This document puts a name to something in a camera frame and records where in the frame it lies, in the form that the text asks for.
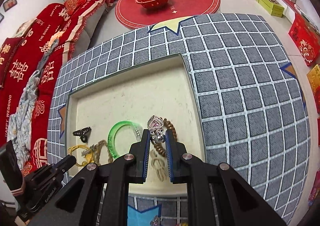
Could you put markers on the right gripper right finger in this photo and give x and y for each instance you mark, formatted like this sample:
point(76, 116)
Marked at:
point(217, 194)

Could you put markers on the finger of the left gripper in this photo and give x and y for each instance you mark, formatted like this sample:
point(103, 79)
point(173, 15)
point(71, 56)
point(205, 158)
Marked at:
point(64, 165)

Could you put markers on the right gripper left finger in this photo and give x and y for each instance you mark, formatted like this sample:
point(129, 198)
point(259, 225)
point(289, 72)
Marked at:
point(98, 191)

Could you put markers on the black claw hair clip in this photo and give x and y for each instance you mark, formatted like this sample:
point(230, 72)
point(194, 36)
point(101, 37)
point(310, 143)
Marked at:
point(83, 134)

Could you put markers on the silver pendant charm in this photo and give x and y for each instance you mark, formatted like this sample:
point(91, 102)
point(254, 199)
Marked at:
point(156, 221)

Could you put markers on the beige bunny hair clip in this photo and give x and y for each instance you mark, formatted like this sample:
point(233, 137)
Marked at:
point(158, 165)

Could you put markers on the green translucent bangle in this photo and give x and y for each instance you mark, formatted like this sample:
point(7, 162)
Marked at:
point(112, 135)

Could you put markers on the silver heart pink pendant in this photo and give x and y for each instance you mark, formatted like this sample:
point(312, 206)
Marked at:
point(155, 126)

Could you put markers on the grey patterned cloth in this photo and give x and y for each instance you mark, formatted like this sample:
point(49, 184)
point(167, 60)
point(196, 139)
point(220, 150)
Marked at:
point(19, 129)

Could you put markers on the shallow cream tray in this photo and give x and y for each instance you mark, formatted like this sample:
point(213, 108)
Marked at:
point(160, 87)

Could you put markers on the grey checkered tablecloth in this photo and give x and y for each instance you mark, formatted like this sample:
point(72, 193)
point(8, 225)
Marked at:
point(252, 108)

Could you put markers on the red sofa cover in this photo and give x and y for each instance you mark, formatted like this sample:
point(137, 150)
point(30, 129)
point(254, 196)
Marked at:
point(20, 56)

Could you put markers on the red square cushion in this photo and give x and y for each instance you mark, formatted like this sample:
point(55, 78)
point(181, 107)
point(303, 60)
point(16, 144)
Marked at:
point(72, 5)

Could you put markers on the red gift box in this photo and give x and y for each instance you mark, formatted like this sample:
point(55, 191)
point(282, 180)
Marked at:
point(306, 39)

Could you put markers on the red round rug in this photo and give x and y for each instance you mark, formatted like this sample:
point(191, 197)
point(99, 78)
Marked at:
point(133, 15)

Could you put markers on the green yellow box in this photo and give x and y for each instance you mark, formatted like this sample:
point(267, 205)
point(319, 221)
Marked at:
point(273, 7)

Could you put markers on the framed wall picture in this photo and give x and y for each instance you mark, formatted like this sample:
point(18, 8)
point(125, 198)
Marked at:
point(9, 4)

